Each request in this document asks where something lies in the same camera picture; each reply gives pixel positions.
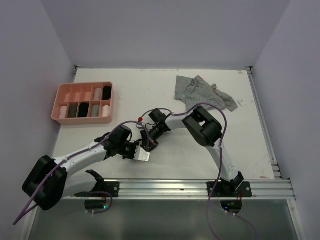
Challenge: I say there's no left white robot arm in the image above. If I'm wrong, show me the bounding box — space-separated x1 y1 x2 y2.
22 125 140 211

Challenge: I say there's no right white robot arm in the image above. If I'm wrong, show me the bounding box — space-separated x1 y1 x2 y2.
140 105 244 197

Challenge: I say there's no grey striped underwear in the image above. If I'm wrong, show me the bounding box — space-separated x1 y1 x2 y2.
174 75 238 112

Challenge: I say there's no white rolled cloth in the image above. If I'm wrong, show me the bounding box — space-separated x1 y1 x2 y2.
102 105 111 118

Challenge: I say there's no grey rolled cloth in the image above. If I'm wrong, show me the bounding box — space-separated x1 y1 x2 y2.
90 104 100 118

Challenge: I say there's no black rolled cloth front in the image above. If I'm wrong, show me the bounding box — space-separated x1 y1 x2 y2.
77 102 90 118

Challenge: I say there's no black rolled cloth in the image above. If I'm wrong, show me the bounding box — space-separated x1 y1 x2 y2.
102 86 112 100
77 102 90 118

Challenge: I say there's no black rolled cloth back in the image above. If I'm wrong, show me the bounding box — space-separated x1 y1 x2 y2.
102 86 112 100

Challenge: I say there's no beige rolled cloth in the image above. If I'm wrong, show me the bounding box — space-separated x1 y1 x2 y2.
93 87 103 101

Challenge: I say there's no olive rolled cloth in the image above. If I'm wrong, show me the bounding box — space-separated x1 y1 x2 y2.
68 104 78 118

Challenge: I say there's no pink divided storage tray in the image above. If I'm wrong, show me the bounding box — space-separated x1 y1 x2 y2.
51 82 115 126

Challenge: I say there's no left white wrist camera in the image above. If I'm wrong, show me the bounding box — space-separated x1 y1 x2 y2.
133 146 151 162

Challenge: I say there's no aluminium mounting rail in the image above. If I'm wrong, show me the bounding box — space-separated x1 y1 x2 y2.
62 176 295 200

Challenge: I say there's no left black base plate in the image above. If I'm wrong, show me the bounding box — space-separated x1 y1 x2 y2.
75 181 120 198

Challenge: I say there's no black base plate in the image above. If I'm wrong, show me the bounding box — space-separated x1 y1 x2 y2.
75 181 120 198
206 179 253 198

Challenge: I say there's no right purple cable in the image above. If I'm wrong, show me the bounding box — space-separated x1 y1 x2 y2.
139 103 259 240

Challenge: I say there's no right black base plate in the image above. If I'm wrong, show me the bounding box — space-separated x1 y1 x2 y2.
206 179 253 198

